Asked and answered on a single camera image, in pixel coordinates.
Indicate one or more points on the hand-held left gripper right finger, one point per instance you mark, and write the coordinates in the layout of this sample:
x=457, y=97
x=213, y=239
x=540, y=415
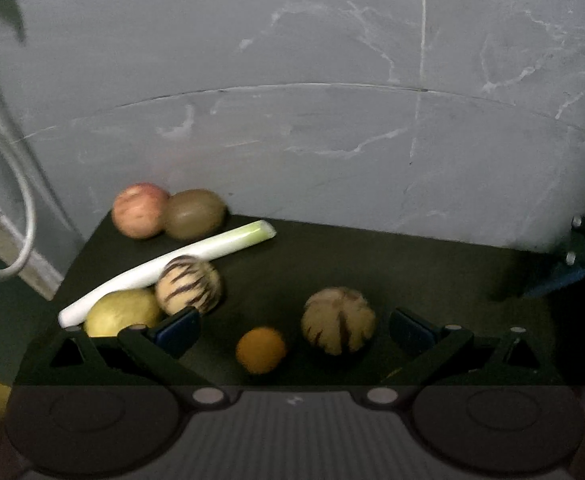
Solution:
x=411, y=329

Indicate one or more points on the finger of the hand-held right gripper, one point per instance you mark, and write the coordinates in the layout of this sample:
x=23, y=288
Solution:
x=557, y=280

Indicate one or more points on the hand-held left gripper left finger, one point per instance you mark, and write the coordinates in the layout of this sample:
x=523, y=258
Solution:
x=178, y=329

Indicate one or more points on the striped pepino melon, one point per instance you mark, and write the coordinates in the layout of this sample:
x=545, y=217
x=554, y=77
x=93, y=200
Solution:
x=338, y=322
x=188, y=285

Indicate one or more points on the white leek stalk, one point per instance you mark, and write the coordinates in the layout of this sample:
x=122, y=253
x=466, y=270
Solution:
x=172, y=262

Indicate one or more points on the small orange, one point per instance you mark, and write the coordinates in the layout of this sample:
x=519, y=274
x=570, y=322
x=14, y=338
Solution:
x=261, y=351

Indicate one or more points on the brown kiwi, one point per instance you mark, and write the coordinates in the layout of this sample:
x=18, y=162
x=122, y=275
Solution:
x=195, y=214

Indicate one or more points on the red apple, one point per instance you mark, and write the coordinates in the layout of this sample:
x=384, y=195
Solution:
x=139, y=210

